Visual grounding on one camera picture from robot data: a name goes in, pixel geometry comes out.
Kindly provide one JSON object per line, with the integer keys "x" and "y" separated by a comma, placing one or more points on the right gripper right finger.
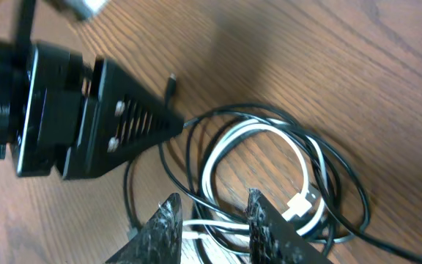
{"x": 273, "y": 240}

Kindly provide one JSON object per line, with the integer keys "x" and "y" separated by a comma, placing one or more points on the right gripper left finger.
{"x": 159, "y": 241}

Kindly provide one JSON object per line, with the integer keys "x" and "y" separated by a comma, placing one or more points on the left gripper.
{"x": 85, "y": 138}

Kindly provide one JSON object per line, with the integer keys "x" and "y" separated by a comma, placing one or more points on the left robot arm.
{"x": 14, "y": 81}

